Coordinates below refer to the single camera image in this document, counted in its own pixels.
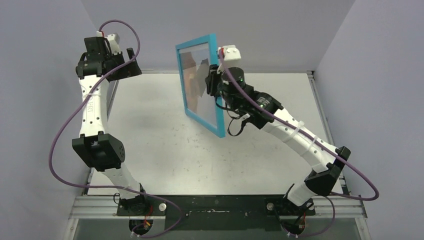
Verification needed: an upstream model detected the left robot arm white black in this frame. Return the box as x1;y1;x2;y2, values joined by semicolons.
72;33;149;216

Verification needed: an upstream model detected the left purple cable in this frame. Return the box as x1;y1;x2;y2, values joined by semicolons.
48;19;184;239

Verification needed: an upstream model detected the aluminium rail front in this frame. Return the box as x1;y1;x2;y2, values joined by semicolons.
70;195;367;219

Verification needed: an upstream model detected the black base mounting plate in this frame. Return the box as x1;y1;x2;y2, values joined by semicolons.
116;194;316;231

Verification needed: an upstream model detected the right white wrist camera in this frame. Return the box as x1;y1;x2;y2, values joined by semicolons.
217;45;241;64

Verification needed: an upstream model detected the blue wooden picture frame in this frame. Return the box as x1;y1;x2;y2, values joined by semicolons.
175;33;226;138

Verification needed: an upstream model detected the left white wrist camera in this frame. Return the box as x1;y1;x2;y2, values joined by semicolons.
96;31;122;56

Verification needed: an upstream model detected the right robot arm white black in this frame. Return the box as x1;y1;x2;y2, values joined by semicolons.
204;64;351;215

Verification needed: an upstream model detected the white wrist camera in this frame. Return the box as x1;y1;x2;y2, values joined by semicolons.
217;45;241;64
96;31;122;56

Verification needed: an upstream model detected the hot air balloon photo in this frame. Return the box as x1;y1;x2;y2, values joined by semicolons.
178;43;217;129

